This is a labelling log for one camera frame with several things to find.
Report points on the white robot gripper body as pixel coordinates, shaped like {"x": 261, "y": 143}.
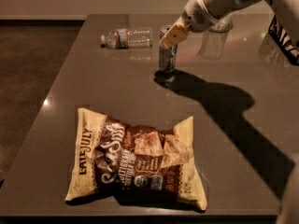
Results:
{"x": 196, "y": 19}

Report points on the black patterned bag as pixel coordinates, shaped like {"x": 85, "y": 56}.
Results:
{"x": 283, "y": 40}

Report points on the brown Late July chip bag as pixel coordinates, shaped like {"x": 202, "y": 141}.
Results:
{"x": 143, "y": 163}

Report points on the clear plastic water bottle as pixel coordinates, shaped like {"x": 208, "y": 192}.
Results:
{"x": 127, "y": 38}

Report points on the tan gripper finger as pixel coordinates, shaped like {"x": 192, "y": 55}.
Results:
{"x": 174, "y": 35}

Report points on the clear cup with utensils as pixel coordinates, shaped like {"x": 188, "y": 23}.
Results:
{"x": 214, "y": 38}

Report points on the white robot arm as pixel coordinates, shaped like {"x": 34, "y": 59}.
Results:
{"x": 286, "y": 11}

